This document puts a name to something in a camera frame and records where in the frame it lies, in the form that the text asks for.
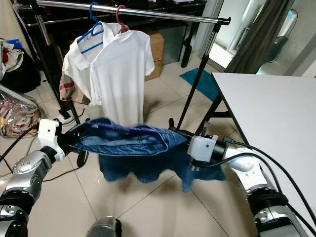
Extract blue plastic hanger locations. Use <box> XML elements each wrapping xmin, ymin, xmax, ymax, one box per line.
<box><xmin>78</xmin><ymin>1</ymin><xmax>105</xmax><ymax>55</ymax></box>

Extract pink plastic hanger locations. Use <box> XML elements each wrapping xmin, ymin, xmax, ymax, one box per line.
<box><xmin>116</xmin><ymin>4</ymin><xmax>132</xmax><ymax>34</ymax></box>

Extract plain white shirt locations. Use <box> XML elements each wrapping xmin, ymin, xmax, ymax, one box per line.
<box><xmin>89</xmin><ymin>30</ymin><xmax>156</xmax><ymax>127</ymax></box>

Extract clear plastic bag of clothes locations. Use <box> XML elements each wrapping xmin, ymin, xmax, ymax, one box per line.
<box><xmin>0</xmin><ymin>86</ymin><xmax>43</xmax><ymax>140</ymax></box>

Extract teal floor mat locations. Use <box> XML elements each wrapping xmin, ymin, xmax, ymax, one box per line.
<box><xmin>179</xmin><ymin>68</ymin><xmax>221</xmax><ymax>102</ymax></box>

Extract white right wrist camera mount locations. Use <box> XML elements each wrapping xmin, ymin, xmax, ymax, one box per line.
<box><xmin>188</xmin><ymin>134</ymin><xmax>224</xmax><ymax>169</ymax></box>

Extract black desk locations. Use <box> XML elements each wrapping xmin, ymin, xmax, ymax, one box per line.
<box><xmin>12</xmin><ymin>0</ymin><xmax>208</xmax><ymax>67</ymax></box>

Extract red cloth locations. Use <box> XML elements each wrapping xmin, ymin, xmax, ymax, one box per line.
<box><xmin>0</xmin><ymin>39</ymin><xmax>14</xmax><ymax>64</ymax></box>

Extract cardboard box with print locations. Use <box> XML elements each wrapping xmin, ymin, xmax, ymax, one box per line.
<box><xmin>146</xmin><ymin>63</ymin><xmax>166</xmax><ymax>81</ymax></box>

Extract white polo shirt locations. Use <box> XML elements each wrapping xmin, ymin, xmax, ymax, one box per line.
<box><xmin>59</xmin><ymin>21</ymin><xmax>119</xmax><ymax>108</ymax></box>

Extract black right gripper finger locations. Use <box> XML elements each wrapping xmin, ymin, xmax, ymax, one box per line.
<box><xmin>170</xmin><ymin>127</ymin><xmax>195</xmax><ymax>141</ymax></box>

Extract white table with black legs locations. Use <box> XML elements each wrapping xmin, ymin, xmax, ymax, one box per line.
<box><xmin>195</xmin><ymin>73</ymin><xmax>316</xmax><ymax>229</ymax></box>

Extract black bag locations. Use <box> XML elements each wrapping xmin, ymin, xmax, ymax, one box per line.
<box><xmin>0</xmin><ymin>49</ymin><xmax>41</xmax><ymax>94</ymax></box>

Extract dark grey curtain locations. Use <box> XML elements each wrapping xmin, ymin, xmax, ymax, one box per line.
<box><xmin>225</xmin><ymin>0</ymin><xmax>298</xmax><ymax>75</ymax></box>

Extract chrome and black clothes rack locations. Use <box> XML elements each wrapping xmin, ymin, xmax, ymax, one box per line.
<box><xmin>30</xmin><ymin>0</ymin><xmax>233</xmax><ymax>130</ymax></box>

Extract blue denim shorts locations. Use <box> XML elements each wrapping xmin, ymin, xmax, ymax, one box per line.
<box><xmin>69</xmin><ymin>118</ymin><xmax>229</xmax><ymax>194</ymax></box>

